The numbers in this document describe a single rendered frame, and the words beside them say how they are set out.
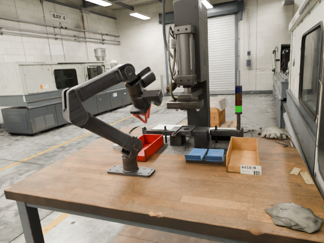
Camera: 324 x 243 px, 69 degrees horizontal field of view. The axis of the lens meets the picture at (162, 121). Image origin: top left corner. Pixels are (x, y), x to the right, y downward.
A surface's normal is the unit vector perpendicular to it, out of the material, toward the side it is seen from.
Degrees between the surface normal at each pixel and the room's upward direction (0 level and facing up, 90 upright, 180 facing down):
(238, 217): 0
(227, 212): 0
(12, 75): 90
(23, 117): 90
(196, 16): 90
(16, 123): 90
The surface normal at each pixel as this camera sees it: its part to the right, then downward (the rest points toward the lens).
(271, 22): -0.40, 0.23
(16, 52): 0.91, 0.02
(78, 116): 0.57, 0.14
